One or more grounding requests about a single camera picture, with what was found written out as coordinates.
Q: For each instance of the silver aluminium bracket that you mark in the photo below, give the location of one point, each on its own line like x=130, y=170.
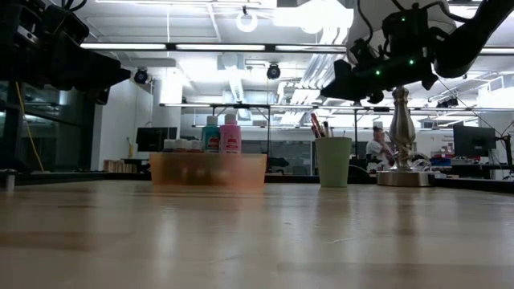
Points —
x=10, y=180

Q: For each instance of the black framed glass partition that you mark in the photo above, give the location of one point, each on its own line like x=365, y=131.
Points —
x=60, y=140

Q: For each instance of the black computer monitor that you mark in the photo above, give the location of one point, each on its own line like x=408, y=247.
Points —
x=154, y=139
x=474, y=140

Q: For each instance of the long ceiling light bar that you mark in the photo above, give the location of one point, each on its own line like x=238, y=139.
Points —
x=305, y=48
x=120, y=46
x=221, y=47

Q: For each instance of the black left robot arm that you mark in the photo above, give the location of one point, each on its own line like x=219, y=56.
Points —
x=20, y=40

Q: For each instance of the large pink paint bottle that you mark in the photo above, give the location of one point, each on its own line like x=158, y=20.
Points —
x=230, y=138

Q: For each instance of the cluttered background desk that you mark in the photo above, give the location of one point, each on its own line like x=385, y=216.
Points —
x=462, y=162

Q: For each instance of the table lamp white shade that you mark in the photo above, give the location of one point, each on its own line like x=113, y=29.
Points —
x=401, y=128

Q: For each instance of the green plastic cup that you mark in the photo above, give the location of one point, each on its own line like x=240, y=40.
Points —
x=333, y=164

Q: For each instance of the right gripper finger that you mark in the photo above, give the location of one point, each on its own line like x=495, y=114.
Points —
x=373, y=94
x=341, y=82

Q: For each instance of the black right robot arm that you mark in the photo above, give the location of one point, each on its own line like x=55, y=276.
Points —
x=462, y=44

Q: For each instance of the orange plastic bin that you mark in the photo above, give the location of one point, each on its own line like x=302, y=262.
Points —
x=209, y=170

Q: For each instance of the black ceiling spotlight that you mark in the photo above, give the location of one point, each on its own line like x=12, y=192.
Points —
x=140, y=76
x=273, y=72

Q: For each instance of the yellow bottle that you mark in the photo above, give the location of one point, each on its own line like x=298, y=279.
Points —
x=131, y=150

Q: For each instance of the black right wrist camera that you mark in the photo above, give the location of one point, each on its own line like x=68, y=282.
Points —
x=407, y=32

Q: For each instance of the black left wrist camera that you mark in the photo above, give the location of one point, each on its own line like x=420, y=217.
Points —
x=66, y=24

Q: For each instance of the paint brush pale bristles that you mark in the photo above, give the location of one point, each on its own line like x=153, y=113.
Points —
x=331, y=133

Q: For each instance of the black office chair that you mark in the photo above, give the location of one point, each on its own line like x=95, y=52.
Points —
x=277, y=162

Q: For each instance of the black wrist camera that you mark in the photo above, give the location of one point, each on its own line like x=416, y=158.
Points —
x=66, y=24
x=407, y=32

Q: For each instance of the large teal paint bottle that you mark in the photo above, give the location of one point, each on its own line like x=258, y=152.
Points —
x=210, y=136

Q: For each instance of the person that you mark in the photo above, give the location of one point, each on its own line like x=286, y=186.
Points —
x=377, y=150

